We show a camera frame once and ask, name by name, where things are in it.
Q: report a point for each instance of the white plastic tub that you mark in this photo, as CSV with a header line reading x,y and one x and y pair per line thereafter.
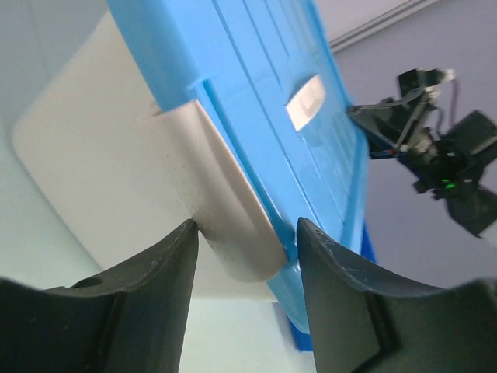
x,y
121,173

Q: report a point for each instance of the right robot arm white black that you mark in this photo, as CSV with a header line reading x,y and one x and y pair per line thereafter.
x,y
448,157

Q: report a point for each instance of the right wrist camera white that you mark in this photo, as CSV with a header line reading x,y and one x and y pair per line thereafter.
x,y
445,75

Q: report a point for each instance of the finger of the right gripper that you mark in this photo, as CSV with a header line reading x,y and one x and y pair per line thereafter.
x,y
382,123

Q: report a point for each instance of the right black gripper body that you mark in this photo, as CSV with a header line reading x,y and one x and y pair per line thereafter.
x,y
419,151

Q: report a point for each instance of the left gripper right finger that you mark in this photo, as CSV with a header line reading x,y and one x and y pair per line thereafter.
x,y
364,318

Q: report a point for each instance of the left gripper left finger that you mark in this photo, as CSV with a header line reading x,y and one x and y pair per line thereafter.
x,y
129,318

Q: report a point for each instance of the blue plastic lid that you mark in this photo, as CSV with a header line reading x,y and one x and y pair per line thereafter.
x,y
264,74

